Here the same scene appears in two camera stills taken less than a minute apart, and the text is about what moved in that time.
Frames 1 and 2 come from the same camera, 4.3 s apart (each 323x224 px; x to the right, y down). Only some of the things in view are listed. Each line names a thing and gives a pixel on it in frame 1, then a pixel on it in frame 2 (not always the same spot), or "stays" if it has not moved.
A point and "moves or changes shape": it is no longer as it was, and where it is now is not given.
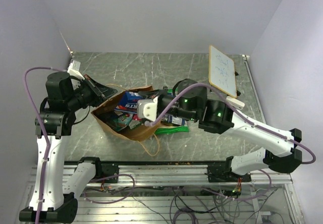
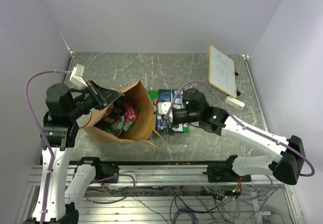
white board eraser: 235,103 stays
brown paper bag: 105,110 moves or changes shape
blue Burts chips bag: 128,102 moves or changes shape
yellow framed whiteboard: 221,69 stays
